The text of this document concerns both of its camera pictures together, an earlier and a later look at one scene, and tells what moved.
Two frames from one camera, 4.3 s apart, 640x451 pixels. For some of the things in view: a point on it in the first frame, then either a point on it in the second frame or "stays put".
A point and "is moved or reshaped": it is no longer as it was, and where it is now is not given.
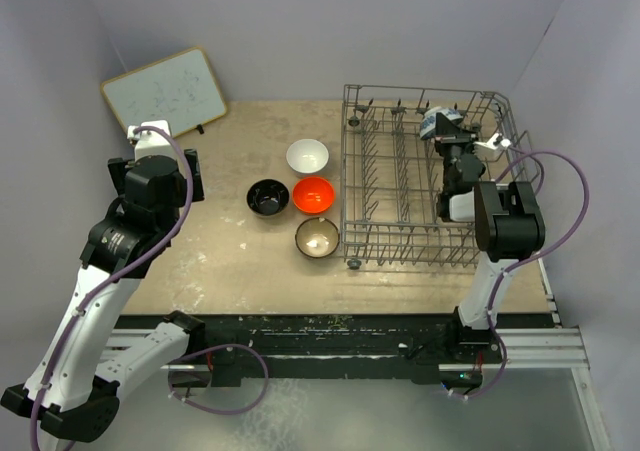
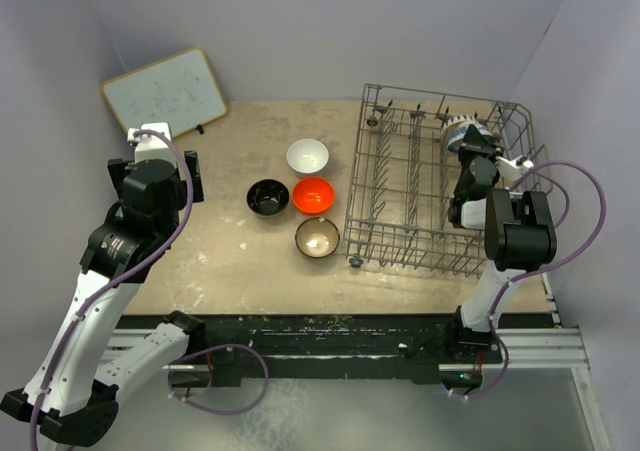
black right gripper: [449, 134] -> [476, 144]
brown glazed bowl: [317, 237] stays put
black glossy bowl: [267, 197] stays put
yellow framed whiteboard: [180, 89] stays put
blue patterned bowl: [427, 129] is moved or reshaped
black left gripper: [117, 166] stays put
